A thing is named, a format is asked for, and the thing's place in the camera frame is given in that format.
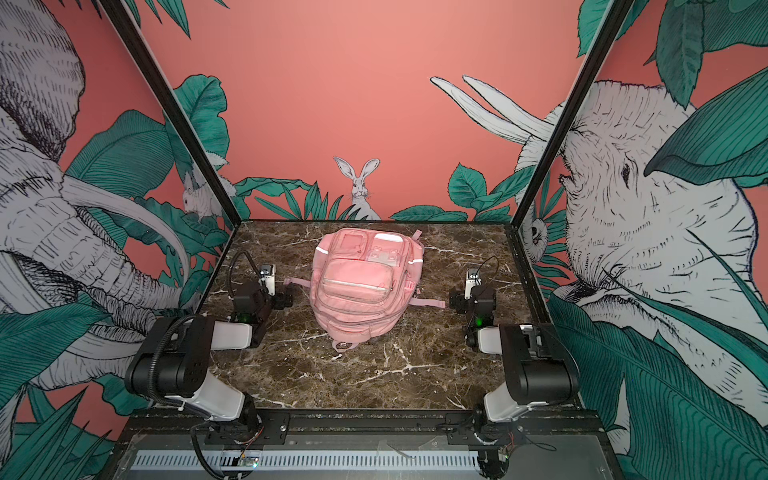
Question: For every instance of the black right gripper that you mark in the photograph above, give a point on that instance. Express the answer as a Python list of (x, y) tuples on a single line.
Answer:
[(458, 298)]

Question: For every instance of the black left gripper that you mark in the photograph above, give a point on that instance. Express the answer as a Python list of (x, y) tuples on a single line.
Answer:
[(279, 302)]

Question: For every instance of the pink student backpack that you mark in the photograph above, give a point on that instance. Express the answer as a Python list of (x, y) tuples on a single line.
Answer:
[(362, 283)]

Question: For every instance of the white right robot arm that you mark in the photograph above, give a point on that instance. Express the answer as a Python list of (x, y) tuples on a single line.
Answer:
[(539, 371)]

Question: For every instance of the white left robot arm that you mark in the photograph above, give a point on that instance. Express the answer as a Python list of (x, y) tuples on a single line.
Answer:
[(171, 366)]

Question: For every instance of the white ventilation grille strip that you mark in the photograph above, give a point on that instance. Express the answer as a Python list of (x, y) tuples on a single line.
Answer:
[(388, 460)]

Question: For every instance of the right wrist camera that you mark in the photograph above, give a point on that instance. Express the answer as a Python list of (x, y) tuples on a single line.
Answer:
[(472, 279)]

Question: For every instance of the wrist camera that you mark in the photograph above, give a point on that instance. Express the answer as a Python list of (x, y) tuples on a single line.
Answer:
[(472, 279), (266, 275)]

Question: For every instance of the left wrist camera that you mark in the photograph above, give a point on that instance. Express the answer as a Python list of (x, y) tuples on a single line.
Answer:
[(266, 275)]

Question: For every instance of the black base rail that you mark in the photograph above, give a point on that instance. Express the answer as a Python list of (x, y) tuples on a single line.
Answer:
[(261, 426)]

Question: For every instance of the black frame post left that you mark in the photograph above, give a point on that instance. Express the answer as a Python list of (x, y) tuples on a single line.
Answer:
[(130, 35)]

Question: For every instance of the black frame post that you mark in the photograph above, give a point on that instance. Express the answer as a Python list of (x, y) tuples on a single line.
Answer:
[(130, 35), (612, 22)]

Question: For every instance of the black frame post right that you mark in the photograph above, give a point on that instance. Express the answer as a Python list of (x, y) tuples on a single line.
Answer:
[(612, 22)]

